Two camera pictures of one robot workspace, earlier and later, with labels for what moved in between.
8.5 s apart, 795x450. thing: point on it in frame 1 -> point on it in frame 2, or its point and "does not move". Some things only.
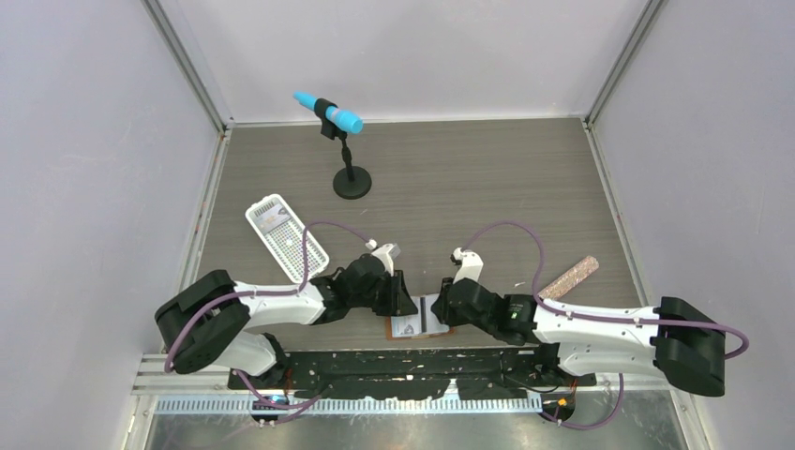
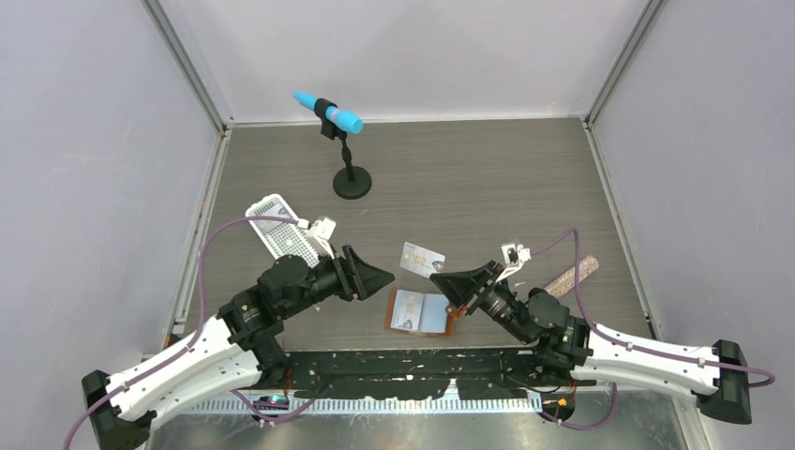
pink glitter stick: [586, 268] does not move
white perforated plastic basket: [282, 235] does not move
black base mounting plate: [489, 372] does not move
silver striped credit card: [426, 321] -> [419, 261]
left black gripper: [398, 302] -> [356, 279]
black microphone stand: [352, 182] does not move
